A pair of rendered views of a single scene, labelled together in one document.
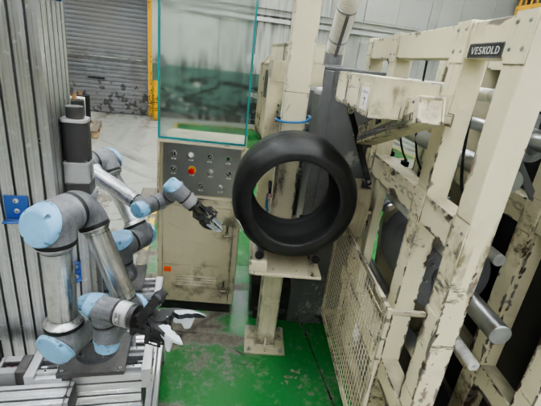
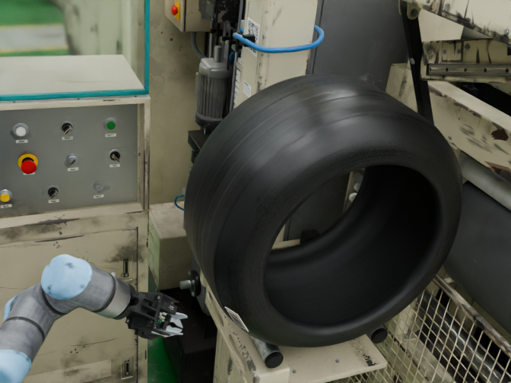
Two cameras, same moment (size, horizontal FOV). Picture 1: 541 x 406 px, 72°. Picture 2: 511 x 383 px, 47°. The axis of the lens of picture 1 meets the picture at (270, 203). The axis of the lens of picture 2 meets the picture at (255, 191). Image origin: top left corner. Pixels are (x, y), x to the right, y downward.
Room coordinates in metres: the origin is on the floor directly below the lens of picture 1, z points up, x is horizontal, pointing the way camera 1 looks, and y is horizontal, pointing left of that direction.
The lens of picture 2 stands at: (0.73, 0.46, 1.88)
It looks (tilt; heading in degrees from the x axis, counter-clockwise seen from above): 29 degrees down; 339
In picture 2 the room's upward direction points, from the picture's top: 6 degrees clockwise
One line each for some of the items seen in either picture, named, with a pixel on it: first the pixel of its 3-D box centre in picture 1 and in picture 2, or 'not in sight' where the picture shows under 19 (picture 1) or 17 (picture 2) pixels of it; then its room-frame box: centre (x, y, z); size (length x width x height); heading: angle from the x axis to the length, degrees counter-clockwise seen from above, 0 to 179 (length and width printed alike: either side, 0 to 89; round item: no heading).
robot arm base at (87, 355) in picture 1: (97, 338); not in sight; (1.08, 0.58, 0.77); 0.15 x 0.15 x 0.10
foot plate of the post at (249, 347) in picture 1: (264, 337); not in sight; (2.05, -0.07, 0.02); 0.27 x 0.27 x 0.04; 4
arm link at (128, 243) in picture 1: (121, 246); not in sight; (1.56, 0.69, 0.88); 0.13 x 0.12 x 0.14; 158
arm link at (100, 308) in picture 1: (104, 308); not in sight; (0.91, 0.46, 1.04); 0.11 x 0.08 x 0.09; 78
